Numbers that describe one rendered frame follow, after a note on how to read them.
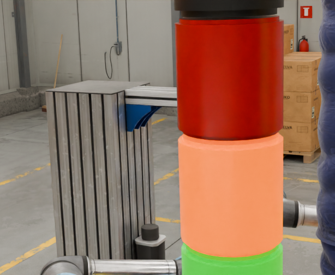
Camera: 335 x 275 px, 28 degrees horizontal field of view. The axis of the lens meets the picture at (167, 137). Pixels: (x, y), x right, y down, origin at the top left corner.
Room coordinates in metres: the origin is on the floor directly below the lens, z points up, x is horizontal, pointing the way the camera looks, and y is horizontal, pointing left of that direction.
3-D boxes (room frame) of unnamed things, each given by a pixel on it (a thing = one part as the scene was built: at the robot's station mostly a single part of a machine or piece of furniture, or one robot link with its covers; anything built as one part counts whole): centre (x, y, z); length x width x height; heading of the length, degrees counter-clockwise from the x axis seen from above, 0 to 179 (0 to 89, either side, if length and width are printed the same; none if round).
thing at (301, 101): (9.48, -1.71, 0.87); 1.21 x 1.02 x 1.74; 153
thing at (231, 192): (0.32, -0.03, 2.24); 0.05 x 0.05 x 0.05
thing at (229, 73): (0.32, -0.03, 2.30); 0.05 x 0.05 x 0.05
